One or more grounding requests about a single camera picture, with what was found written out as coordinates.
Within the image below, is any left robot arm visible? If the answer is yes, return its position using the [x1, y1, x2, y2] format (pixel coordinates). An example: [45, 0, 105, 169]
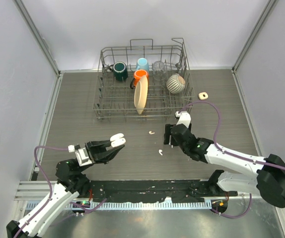
[6, 133, 126, 238]

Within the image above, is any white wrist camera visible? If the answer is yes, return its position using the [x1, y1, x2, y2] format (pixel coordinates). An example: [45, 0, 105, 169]
[68, 145, 93, 167]
[175, 111, 191, 128]

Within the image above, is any light blue mug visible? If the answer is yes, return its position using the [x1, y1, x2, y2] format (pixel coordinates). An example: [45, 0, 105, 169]
[135, 58, 149, 73]

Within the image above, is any white earbud charging case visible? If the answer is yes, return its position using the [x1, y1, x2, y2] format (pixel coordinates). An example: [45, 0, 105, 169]
[110, 133, 126, 148]

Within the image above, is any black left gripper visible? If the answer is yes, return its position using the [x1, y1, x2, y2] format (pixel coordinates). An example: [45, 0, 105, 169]
[77, 137, 124, 173]

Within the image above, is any grey wire dish rack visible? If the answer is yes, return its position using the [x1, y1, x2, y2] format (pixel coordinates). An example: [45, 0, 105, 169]
[93, 38, 194, 120]

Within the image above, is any clear glass cup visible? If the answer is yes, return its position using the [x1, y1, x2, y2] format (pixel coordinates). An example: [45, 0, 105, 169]
[152, 60, 167, 81]

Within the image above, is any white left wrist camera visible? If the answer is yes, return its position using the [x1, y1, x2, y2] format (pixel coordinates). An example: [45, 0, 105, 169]
[68, 145, 93, 167]

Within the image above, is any dark green mug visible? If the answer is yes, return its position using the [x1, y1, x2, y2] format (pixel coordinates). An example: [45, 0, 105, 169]
[108, 61, 128, 82]

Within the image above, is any beige plate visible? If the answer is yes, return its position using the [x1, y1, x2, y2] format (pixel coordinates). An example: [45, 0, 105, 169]
[134, 76, 148, 115]

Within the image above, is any beige earbud charging case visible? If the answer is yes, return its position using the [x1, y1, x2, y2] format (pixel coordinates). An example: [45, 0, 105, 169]
[198, 92, 209, 100]

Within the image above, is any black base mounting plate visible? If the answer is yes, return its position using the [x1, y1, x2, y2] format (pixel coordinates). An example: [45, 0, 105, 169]
[79, 179, 238, 203]

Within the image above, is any striped ceramic bowl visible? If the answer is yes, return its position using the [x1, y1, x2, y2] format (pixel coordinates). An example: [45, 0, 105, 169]
[166, 73, 186, 94]

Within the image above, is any white slotted cable duct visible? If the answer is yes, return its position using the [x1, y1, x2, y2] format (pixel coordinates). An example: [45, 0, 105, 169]
[26, 200, 212, 210]

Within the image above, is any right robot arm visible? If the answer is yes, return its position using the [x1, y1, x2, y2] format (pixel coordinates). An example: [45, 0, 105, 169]
[164, 124, 285, 208]

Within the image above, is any orange mug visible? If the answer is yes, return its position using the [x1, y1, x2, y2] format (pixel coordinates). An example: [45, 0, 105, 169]
[130, 69, 149, 89]

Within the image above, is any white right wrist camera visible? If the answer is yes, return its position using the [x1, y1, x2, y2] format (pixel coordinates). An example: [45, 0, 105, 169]
[175, 111, 191, 128]

